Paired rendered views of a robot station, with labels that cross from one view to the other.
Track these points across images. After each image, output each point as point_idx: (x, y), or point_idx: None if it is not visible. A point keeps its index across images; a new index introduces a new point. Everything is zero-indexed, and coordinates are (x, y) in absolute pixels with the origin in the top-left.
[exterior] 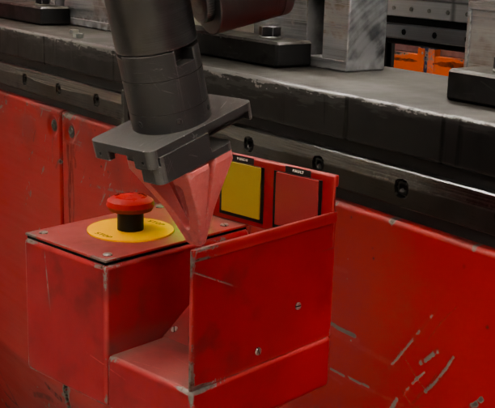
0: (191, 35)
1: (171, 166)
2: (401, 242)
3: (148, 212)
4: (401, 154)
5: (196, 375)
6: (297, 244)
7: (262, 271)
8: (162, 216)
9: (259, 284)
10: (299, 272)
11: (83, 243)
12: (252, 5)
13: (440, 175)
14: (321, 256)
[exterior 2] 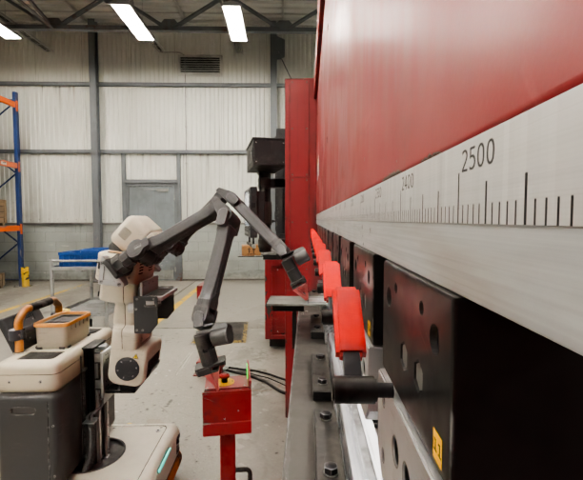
0: (207, 347)
1: (199, 373)
2: None
3: (237, 377)
4: None
5: (204, 420)
6: (236, 395)
7: (225, 400)
8: (238, 379)
9: (224, 403)
10: (238, 402)
11: (210, 383)
12: (218, 342)
13: None
14: (246, 399)
